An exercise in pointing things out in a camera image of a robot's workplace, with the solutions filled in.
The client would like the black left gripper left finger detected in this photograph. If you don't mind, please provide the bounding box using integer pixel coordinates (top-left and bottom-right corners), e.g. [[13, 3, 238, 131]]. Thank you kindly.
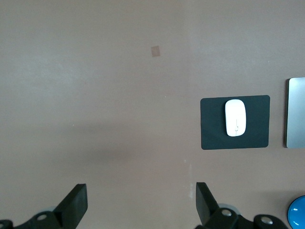
[[0, 183, 89, 229]]

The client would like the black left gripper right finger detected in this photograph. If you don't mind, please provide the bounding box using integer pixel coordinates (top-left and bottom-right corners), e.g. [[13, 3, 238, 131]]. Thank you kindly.
[[195, 182, 286, 229]]

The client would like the white computer mouse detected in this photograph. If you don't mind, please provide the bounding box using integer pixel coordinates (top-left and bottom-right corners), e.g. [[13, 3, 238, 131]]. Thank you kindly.
[[224, 99, 247, 137]]

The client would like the black mouse pad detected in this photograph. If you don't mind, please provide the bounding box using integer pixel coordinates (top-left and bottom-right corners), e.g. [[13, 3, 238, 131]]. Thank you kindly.
[[200, 94, 271, 151]]

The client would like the blue desk lamp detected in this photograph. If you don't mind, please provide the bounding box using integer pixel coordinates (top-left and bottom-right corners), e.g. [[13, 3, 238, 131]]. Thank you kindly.
[[286, 195, 305, 228]]

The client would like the silver closed laptop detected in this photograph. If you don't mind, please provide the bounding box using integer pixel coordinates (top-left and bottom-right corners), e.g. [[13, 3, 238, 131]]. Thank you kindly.
[[283, 76, 305, 149]]

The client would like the small brown tape patch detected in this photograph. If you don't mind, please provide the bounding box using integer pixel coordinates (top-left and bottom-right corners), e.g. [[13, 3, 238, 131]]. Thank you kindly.
[[150, 45, 161, 58]]

